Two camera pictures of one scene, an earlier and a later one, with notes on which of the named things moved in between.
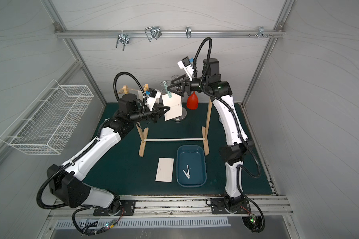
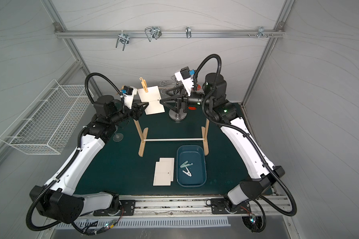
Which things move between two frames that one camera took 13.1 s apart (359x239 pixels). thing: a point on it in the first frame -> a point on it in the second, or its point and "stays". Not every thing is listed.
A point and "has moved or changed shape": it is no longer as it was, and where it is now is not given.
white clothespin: (187, 174) stays
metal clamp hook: (154, 32) stays
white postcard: (174, 102) has moved or changed shape
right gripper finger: (179, 89) -> (165, 104)
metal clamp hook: (123, 38) stays
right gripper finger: (177, 80) -> (173, 93)
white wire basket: (45, 125) stays
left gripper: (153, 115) -> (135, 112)
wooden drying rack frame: (206, 142) stays
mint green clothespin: (169, 93) -> (185, 165)
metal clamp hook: (188, 32) stays
